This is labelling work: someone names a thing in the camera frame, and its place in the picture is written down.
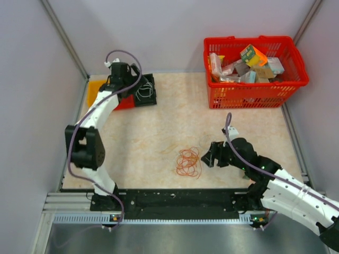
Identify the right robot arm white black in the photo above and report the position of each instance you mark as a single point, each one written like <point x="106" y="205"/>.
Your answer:
<point x="273" y="188"/>

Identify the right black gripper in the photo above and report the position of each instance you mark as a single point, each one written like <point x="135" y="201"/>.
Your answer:
<point x="216" y="150"/>

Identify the black plastic bin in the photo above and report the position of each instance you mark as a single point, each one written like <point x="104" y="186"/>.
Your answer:
<point x="146" y="93"/>

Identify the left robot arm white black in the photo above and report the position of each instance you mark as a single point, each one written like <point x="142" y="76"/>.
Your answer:
<point x="85" y="148"/>

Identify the green yellow carton in basket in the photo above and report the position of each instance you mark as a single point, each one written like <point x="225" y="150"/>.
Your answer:
<point x="252" y="56"/>

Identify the red shopping basket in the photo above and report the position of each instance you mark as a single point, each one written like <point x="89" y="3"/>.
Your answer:
<point x="255" y="95"/>

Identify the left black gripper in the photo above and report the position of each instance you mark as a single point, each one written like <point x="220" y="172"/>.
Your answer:
<point x="136" y="71"/>

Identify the red plastic bin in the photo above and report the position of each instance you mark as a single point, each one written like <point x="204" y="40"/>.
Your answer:
<point x="126" y="103"/>

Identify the grey slotted cable duct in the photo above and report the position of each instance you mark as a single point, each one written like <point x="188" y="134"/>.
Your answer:
<point x="107" y="219"/>

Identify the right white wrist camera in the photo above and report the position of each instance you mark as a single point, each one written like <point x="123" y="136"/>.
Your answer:
<point x="232" y="132"/>

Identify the light blue box in basket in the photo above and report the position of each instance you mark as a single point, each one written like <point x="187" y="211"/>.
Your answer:
<point x="275" y="65"/>

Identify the yellow plastic bin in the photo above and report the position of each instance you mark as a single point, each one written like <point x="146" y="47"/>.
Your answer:
<point x="92" y="91"/>

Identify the pink white packet in basket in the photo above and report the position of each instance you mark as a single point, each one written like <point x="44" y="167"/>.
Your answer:
<point x="215" y="64"/>

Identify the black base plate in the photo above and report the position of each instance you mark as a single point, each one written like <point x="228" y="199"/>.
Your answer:
<point x="178" y="204"/>

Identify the brown cardboard box in basket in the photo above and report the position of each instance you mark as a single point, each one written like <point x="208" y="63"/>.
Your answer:
<point x="263" y="74"/>

